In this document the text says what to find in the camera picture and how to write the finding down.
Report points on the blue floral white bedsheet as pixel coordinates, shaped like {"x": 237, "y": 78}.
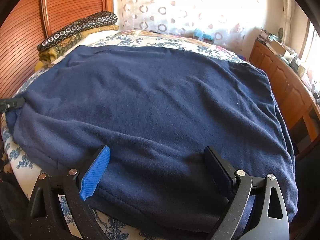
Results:
{"x": 50, "y": 154}

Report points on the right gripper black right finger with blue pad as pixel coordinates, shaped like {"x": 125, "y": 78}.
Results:
{"x": 256, "y": 207}

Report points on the cardboard box on sideboard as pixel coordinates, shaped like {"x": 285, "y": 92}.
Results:
{"x": 278, "y": 48}

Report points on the long wooden sideboard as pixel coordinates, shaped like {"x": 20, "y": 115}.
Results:
{"x": 296, "y": 104}

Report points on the wooden louvred wardrobe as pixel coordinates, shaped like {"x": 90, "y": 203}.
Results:
{"x": 27, "y": 24}

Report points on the turquoise item by curtain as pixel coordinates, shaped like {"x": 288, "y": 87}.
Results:
{"x": 202, "y": 36}

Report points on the navy blue fleece garment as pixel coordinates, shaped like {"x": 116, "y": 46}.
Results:
{"x": 150, "y": 119}

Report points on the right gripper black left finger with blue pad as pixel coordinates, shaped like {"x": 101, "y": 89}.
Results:
{"x": 45, "y": 219}

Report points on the black circle-patterned folded cloth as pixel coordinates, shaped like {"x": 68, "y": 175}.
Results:
{"x": 99, "y": 19}

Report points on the sheer circle-patterned curtain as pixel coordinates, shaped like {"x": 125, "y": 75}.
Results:
{"x": 220, "y": 18}

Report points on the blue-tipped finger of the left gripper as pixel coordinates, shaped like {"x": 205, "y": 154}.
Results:
{"x": 10, "y": 104}

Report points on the colourful floral navy-edged blanket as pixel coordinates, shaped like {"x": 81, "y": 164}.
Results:
{"x": 139, "y": 38}

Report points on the yellow patterned folded cloth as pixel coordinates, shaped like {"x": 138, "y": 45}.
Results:
{"x": 48, "y": 55}

